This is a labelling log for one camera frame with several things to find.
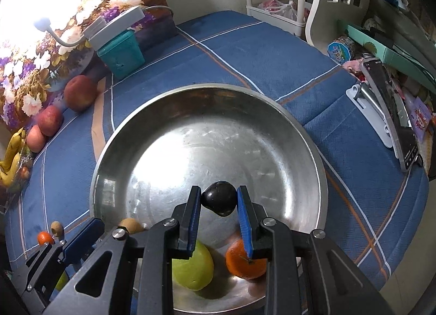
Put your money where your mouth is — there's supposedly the round printed tin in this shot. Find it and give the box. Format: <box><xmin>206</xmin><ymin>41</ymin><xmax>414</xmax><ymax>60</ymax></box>
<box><xmin>327</xmin><ymin>37</ymin><xmax>357</xmax><ymax>65</ymax></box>

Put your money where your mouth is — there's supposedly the dark purple plum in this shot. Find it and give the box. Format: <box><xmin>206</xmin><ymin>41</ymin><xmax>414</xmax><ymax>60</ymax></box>
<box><xmin>201</xmin><ymin>181</ymin><xmax>238</xmax><ymax>218</ymax></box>

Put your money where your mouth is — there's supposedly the red apple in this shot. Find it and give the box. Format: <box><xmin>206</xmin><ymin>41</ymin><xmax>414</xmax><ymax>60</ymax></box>
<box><xmin>37</xmin><ymin>106</ymin><xmax>65</xmax><ymax>137</ymax></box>

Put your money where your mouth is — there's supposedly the black smartphone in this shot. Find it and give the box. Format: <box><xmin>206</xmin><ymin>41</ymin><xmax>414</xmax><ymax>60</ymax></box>
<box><xmin>361</xmin><ymin>59</ymin><xmax>420</xmax><ymax>173</ymax></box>

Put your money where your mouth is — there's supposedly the pink cloth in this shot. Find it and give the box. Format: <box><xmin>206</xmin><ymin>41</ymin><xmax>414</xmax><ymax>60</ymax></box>
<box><xmin>342</xmin><ymin>58</ymin><xmax>368</xmax><ymax>81</ymax></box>

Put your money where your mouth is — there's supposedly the white gooseneck lamp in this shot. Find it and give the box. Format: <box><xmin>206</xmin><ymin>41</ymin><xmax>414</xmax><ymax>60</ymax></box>
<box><xmin>32</xmin><ymin>17</ymin><xmax>86</xmax><ymax>47</ymax></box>

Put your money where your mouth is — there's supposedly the small pink peach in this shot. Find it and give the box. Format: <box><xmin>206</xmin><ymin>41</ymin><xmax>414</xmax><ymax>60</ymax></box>
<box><xmin>25</xmin><ymin>125</ymin><xmax>48</xmax><ymax>152</ymax></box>

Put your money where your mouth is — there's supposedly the teal plastic box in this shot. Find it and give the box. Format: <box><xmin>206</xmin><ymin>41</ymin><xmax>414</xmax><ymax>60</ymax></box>
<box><xmin>97</xmin><ymin>30</ymin><xmax>146</xmax><ymax>80</ymax></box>

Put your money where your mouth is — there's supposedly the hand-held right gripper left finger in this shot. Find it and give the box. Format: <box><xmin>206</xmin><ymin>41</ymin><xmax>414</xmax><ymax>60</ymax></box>
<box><xmin>44</xmin><ymin>185</ymin><xmax>202</xmax><ymax>315</ymax></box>

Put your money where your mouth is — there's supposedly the large steel bowl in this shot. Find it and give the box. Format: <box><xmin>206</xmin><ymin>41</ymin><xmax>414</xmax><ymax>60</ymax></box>
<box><xmin>89</xmin><ymin>84</ymin><xmax>329</xmax><ymax>314</ymax></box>

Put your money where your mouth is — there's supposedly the white chair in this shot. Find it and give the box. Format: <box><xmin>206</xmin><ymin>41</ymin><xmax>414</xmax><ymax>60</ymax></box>
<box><xmin>304</xmin><ymin>0</ymin><xmax>372</xmax><ymax>48</ymax></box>

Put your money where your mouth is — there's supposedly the green apple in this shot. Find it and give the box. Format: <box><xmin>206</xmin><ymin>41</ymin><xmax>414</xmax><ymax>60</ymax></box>
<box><xmin>172</xmin><ymin>240</ymin><xmax>215</xmax><ymax>291</ymax></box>

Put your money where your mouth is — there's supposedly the white power cable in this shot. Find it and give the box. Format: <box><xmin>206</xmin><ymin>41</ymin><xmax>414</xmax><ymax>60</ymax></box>
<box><xmin>142</xmin><ymin>5</ymin><xmax>178</xmax><ymax>26</ymax></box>

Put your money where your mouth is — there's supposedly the yellow banana bunch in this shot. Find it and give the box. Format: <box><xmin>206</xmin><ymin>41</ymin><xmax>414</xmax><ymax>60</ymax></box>
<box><xmin>0</xmin><ymin>127</ymin><xmax>28</xmax><ymax>188</ymax></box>

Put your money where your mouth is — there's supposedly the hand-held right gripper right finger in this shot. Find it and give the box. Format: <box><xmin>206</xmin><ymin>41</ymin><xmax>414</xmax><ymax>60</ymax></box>
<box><xmin>237</xmin><ymin>185</ymin><xmax>385</xmax><ymax>315</ymax></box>

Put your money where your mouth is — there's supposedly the large red peach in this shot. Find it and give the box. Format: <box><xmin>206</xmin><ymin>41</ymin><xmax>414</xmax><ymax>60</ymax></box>
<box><xmin>64</xmin><ymin>75</ymin><xmax>99</xmax><ymax>113</ymax></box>

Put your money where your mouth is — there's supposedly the plastic bag with red contents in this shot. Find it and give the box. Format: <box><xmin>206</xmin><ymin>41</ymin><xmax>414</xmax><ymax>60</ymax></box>
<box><xmin>257</xmin><ymin>0</ymin><xmax>301</xmax><ymax>23</ymax></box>

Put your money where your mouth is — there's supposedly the cartoon printed card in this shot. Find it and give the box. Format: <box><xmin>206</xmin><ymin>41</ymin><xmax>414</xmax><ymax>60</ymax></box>
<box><xmin>408</xmin><ymin>96</ymin><xmax>434</xmax><ymax>139</ymax></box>

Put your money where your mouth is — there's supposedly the grey power strip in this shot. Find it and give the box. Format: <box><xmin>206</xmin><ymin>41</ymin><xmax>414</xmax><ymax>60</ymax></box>
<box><xmin>83</xmin><ymin>6</ymin><xmax>146</xmax><ymax>49</ymax></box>

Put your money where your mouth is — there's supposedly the large orange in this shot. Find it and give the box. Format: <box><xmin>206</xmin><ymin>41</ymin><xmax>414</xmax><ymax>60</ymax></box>
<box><xmin>225</xmin><ymin>238</ymin><xmax>268</xmax><ymax>280</ymax></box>

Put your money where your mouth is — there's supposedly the blue checked tablecloth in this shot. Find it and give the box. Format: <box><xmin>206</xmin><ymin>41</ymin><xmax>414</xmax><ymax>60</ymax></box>
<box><xmin>5</xmin><ymin>11</ymin><xmax>430</xmax><ymax>289</ymax></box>

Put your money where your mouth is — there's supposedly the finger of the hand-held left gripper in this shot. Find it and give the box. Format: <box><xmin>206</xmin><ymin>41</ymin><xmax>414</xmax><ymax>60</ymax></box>
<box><xmin>25</xmin><ymin>241</ymin><xmax>66</xmax><ymax>271</ymax></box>
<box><xmin>44</xmin><ymin>218</ymin><xmax>105</xmax><ymax>290</ymax></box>

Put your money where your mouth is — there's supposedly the light green cardboard box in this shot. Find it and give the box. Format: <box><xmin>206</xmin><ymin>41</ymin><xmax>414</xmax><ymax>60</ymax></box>
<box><xmin>347</xmin><ymin>25</ymin><xmax>436</xmax><ymax>84</ymax></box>

